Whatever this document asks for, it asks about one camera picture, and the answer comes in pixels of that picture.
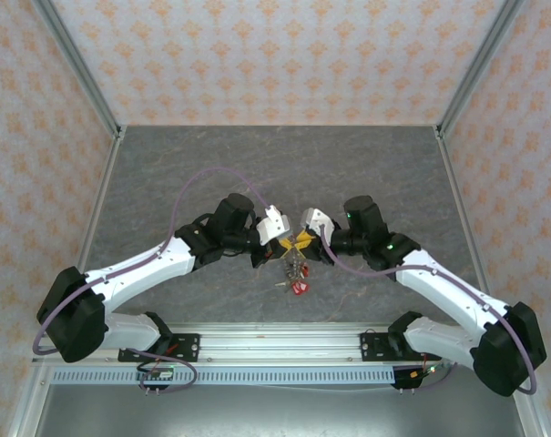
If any small circuit board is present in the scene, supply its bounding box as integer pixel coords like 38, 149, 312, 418
136, 366, 175, 382
409, 363, 443, 381

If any grey metal panel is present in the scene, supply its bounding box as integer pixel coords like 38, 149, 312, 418
33, 384, 531, 437

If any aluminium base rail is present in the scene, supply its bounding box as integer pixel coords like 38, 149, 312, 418
31, 322, 458, 365

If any aluminium side rail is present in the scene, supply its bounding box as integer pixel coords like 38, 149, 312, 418
434, 127, 551, 437
5, 129, 126, 437

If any perforated white cable duct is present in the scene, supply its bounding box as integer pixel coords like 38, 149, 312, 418
50, 367, 397, 386

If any short purple cable loop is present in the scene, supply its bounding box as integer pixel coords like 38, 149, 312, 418
118, 348, 199, 396
413, 363, 458, 393

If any aluminium frame post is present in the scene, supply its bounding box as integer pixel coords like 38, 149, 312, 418
434, 0, 526, 140
32, 0, 124, 140

